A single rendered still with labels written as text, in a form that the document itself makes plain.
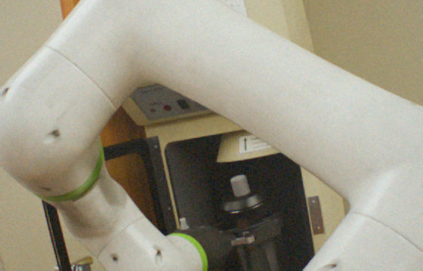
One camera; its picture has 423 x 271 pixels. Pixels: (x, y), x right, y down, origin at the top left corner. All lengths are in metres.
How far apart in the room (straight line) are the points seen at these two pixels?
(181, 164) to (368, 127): 1.01
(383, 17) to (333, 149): 1.21
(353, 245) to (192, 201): 1.08
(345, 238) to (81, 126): 0.32
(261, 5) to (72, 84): 0.74
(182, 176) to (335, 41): 0.49
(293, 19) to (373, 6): 0.40
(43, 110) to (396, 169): 0.37
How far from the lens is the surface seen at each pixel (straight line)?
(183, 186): 1.78
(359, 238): 0.75
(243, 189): 1.64
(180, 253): 1.35
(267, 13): 1.63
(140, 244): 1.33
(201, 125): 1.70
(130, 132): 1.81
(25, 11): 2.45
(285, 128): 0.84
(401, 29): 1.99
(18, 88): 0.95
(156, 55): 0.93
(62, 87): 0.94
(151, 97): 1.66
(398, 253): 0.73
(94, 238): 1.35
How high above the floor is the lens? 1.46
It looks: 3 degrees down
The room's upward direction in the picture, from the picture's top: 11 degrees counter-clockwise
